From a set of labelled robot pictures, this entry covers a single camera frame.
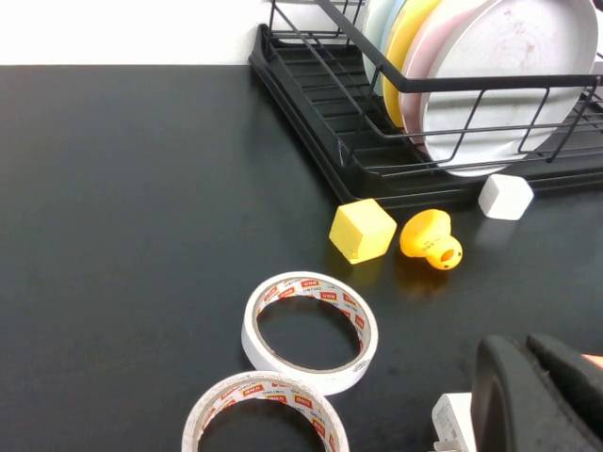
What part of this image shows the white cube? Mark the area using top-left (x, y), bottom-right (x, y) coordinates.
top-left (477, 172), bottom-right (535, 221)

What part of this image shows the yellow rubber duck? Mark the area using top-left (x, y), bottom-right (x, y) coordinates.
top-left (399, 209), bottom-right (464, 272)

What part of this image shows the yellow plate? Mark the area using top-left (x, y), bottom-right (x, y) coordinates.
top-left (381, 0), bottom-right (445, 132)

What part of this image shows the white power adapter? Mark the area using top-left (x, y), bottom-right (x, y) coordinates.
top-left (430, 392), bottom-right (479, 452)

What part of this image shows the pink plate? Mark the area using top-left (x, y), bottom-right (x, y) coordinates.
top-left (398, 0), bottom-right (497, 148)

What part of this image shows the yellow foam cube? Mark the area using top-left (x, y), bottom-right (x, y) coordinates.
top-left (328, 198), bottom-right (399, 268)

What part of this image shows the white double-sided tape roll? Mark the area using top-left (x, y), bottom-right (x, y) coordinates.
top-left (240, 270), bottom-right (380, 397)
top-left (181, 369), bottom-right (350, 452)

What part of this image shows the light blue plate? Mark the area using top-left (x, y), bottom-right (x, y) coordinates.
top-left (379, 0), bottom-right (409, 76)

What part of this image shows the pale mint plate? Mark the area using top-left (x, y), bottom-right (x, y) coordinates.
top-left (362, 0), bottom-right (395, 91)

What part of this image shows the grey plate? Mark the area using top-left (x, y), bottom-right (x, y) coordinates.
top-left (419, 0), bottom-right (600, 178)

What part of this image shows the black wire dish rack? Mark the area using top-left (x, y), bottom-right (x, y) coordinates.
top-left (268, 0), bottom-right (603, 178)

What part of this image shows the black padded object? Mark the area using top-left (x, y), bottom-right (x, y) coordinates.
top-left (470, 332), bottom-right (603, 452)

